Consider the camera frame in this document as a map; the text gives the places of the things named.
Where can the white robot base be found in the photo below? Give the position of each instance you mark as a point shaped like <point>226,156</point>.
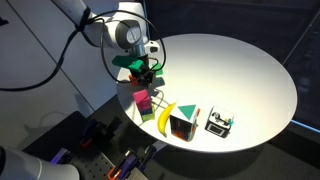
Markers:
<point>30,166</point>

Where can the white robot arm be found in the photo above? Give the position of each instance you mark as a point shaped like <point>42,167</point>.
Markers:
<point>128,33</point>

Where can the small printed white cube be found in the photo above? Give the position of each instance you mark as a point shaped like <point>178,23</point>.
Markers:
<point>220,121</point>

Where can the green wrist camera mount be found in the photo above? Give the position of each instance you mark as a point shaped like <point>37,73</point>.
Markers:
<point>125,61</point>

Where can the pink block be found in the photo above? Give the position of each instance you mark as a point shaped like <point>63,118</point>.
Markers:
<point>141,96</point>

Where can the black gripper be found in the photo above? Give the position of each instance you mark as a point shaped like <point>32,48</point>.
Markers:
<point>145,65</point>

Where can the black clamp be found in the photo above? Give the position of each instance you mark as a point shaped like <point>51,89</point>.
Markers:
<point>150,153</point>

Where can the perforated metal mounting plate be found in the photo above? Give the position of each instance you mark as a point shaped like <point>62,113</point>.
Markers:
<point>96,163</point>

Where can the blue block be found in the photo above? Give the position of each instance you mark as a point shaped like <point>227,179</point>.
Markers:
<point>146,112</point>

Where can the yellow banana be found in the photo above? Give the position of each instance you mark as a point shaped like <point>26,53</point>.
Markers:
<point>164,120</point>

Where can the purple and orange clamp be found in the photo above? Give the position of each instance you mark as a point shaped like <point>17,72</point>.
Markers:
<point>123,165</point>
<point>90,133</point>

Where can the large cube with teal triangle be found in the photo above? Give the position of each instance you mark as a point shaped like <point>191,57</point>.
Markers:
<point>185,115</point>

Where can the lime green block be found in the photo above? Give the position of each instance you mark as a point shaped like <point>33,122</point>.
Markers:
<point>148,117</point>

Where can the white table leg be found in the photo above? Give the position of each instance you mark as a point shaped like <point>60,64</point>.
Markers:
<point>160,145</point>

